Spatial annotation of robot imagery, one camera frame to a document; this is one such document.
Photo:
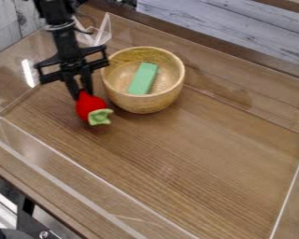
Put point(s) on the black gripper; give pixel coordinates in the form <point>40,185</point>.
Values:
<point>69,60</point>

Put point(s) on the red plush strawberry toy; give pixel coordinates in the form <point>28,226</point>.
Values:
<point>92,109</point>

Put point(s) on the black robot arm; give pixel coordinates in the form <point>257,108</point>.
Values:
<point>57,11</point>

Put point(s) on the green rectangular block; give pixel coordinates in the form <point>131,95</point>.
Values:
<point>143,78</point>

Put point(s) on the wooden bowl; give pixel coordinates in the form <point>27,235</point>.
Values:
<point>117,74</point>

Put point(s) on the black table leg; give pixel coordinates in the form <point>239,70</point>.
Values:
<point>25,209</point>

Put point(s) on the clear acrylic corner bracket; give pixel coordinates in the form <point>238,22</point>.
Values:
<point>95,36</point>

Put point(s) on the clear acrylic tray wall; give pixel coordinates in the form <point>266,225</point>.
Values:
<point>96,209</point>

